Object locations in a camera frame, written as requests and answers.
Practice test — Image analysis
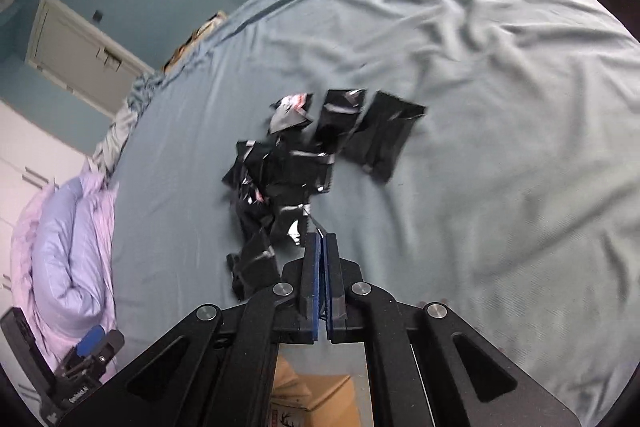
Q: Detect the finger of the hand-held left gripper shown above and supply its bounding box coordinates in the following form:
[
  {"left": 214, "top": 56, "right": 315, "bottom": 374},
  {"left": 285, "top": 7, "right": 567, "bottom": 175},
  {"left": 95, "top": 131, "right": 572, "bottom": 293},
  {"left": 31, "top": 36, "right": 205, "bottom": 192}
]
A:
[{"left": 62, "top": 326, "right": 126, "bottom": 378}]

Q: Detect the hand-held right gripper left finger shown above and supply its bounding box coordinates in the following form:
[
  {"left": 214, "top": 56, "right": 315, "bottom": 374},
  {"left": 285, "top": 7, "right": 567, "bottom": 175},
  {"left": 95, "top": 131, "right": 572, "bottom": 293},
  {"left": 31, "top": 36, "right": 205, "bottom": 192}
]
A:
[{"left": 60, "top": 232, "right": 326, "bottom": 427}]

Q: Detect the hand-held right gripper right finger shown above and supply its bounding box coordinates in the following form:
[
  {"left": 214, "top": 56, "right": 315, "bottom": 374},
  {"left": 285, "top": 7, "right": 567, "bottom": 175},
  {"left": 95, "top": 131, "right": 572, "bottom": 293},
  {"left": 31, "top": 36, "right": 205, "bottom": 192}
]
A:
[{"left": 325, "top": 233, "right": 581, "bottom": 427}]

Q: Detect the brown cardboard box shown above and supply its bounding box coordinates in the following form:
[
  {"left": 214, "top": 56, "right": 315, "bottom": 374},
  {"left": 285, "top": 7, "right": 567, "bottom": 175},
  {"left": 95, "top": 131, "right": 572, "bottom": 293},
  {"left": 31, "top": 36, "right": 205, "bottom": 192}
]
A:
[{"left": 271, "top": 354, "right": 371, "bottom": 427}]

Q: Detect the pile of black snack packets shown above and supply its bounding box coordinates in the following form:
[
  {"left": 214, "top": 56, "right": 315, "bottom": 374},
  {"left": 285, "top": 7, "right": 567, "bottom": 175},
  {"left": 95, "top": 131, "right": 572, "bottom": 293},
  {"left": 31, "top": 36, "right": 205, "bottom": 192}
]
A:
[{"left": 222, "top": 89, "right": 428, "bottom": 300}]

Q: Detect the lilac duvet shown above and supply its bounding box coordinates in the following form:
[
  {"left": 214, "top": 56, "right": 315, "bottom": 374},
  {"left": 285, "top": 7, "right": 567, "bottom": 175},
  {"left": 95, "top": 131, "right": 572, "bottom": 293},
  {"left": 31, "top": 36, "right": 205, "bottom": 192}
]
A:
[{"left": 10, "top": 172, "right": 118, "bottom": 373}]

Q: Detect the white wardrobe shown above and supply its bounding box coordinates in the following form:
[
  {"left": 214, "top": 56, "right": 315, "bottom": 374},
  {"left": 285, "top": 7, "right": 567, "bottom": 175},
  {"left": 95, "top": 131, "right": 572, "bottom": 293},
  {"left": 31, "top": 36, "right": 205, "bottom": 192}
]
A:
[{"left": 0, "top": 99, "right": 91, "bottom": 308}]

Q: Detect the grey crumpled cloth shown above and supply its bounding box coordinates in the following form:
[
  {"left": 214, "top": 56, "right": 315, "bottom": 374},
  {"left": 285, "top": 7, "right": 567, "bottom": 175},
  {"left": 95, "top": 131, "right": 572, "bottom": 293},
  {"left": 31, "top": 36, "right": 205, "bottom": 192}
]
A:
[{"left": 92, "top": 107, "right": 138, "bottom": 178}]

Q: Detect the blue-grey bed sheet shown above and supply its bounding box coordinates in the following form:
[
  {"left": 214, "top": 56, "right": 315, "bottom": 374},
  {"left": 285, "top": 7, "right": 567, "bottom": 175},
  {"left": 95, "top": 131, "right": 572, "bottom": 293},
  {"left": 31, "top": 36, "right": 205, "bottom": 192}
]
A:
[{"left": 107, "top": 0, "right": 640, "bottom": 427}]

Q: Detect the teal crumpled cloth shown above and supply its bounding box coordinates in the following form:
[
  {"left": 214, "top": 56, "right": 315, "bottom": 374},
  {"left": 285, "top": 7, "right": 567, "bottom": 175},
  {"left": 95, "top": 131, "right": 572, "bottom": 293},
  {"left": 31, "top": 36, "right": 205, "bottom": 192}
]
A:
[{"left": 125, "top": 72, "right": 166, "bottom": 118}]

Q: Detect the open carton beside bed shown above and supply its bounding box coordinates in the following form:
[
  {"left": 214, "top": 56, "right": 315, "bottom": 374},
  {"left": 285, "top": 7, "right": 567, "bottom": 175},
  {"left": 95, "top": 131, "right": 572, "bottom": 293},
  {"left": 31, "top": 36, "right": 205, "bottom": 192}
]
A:
[{"left": 162, "top": 11, "right": 228, "bottom": 70}]

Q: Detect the pale panel door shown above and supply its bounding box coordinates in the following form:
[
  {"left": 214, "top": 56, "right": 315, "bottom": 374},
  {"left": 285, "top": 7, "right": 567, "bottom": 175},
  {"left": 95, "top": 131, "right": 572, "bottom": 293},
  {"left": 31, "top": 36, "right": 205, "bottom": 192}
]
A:
[{"left": 25, "top": 0, "right": 156, "bottom": 118}]

